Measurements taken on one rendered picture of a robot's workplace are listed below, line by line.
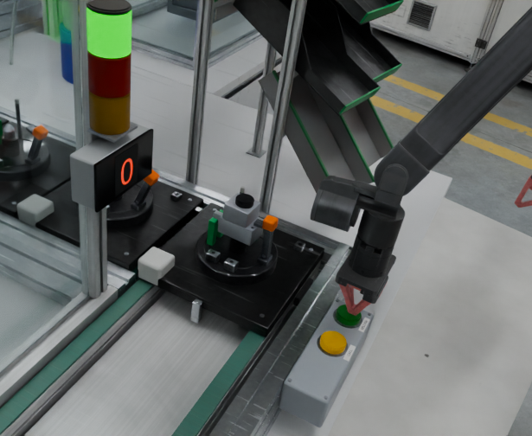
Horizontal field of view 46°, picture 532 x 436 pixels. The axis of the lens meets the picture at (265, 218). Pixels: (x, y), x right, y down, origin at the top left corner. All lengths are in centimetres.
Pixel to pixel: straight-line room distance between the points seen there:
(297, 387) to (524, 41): 55
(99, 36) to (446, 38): 457
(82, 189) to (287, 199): 72
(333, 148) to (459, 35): 396
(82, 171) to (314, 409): 45
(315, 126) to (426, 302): 41
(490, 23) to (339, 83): 394
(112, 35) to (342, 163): 66
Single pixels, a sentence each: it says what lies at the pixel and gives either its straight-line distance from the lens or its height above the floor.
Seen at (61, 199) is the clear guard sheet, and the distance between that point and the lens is 85.
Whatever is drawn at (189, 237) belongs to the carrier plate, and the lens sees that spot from 111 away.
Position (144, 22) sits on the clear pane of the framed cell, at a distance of 210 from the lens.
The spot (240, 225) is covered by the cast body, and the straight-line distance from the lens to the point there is 100.
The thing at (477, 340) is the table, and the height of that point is 86.
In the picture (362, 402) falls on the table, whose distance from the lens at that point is 105.
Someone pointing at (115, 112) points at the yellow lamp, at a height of 129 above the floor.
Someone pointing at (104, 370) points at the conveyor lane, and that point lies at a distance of 96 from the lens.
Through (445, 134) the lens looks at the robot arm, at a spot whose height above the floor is 130.
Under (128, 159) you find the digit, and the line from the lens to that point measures 83.
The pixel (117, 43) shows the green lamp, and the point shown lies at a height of 138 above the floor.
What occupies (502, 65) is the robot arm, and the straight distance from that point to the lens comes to 86.
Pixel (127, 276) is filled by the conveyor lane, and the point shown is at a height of 96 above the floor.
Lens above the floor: 165
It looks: 35 degrees down
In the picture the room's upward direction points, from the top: 10 degrees clockwise
